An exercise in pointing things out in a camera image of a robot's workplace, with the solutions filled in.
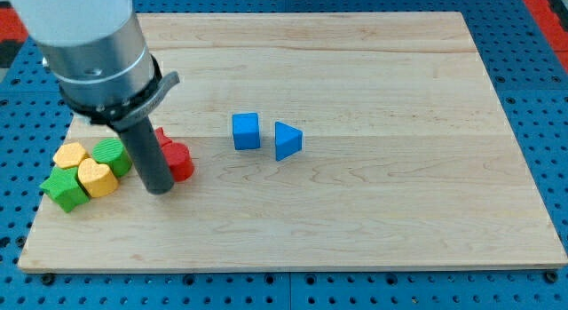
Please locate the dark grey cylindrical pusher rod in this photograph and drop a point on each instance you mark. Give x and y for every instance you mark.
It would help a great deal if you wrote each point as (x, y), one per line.
(147, 157)

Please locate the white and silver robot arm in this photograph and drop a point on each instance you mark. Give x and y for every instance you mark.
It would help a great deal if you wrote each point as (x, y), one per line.
(106, 72)

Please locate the blue triangle block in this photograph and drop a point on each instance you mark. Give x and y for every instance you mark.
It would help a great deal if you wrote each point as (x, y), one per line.
(288, 140)

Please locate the red cylinder block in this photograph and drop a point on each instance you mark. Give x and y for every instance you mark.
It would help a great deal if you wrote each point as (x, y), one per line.
(179, 160)

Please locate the yellow hexagon block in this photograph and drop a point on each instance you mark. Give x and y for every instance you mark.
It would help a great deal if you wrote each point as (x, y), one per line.
(70, 155)

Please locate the red star block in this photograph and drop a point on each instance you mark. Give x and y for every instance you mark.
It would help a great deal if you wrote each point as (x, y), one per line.
(162, 138)

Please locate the wooden board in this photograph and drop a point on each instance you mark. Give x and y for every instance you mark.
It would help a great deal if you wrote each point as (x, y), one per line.
(319, 142)

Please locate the green cylinder block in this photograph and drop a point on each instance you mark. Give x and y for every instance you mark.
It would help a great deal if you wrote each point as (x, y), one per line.
(112, 153)

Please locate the green star block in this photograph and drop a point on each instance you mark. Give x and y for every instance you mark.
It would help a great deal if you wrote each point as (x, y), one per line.
(63, 188)

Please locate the blue cube block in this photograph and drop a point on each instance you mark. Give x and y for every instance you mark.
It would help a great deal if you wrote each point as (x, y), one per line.
(246, 131)

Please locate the yellow heart block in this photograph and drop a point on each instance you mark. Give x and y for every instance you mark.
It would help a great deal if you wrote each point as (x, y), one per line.
(97, 178)

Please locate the black flange mount ring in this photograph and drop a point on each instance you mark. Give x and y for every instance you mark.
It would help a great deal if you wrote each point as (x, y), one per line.
(115, 104)

